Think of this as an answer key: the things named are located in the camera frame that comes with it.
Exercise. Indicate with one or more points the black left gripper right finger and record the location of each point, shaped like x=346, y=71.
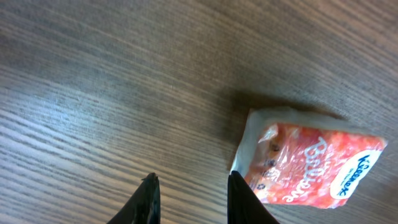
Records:
x=243, y=205

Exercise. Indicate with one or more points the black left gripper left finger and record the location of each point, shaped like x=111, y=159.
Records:
x=143, y=207

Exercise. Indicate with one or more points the orange Kleenex tissue pack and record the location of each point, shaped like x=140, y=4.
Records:
x=304, y=158

